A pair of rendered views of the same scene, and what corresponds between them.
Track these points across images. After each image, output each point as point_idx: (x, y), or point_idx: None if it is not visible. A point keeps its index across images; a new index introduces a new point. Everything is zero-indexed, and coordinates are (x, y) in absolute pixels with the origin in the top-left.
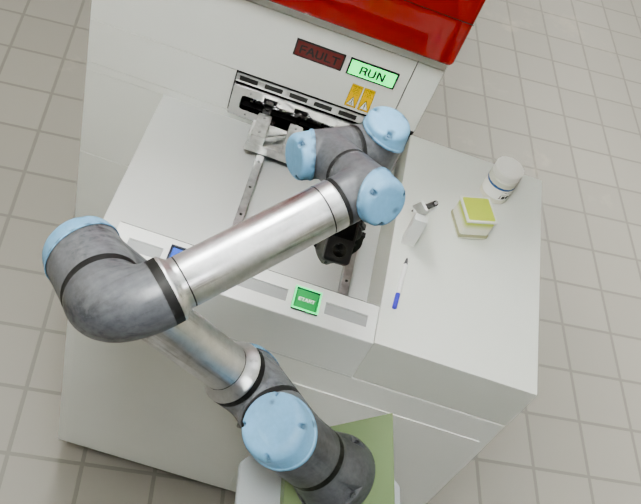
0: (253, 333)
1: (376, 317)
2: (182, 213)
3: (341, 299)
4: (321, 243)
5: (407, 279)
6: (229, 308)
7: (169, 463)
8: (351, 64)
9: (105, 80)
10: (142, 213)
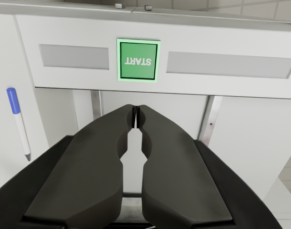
0: (185, 20)
1: (31, 67)
2: (247, 137)
3: (89, 80)
4: (186, 161)
5: (17, 135)
6: (237, 26)
7: (171, 9)
8: None
9: (289, 208)
10: (281, 127)
